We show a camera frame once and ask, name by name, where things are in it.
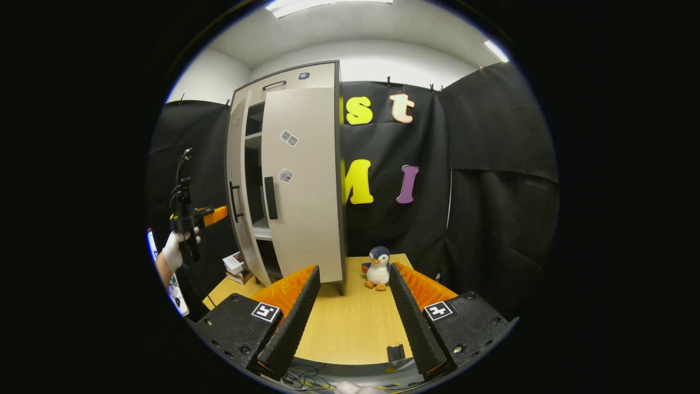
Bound stack of books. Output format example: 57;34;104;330
223;252;255;285

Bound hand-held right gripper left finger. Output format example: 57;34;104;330
191;265;322;378

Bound black door handle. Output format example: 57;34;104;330
230;182;244;223

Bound grey cabinet door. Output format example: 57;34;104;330
226;90;271;286
261;88;345;284

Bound grey cabinet drawer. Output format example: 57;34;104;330
235;62;337;105

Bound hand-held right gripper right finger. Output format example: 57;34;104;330
388;263;519;378

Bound penguin plush toy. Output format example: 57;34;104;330
361;246;392;291

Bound black cables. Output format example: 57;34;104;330
279;364;334;391

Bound black backdrop cloth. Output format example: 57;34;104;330
147;61;559;321

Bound grey wooden cabinet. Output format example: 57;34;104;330
225;60;348;296

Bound white printed sheet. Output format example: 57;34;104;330
147;229;190;317

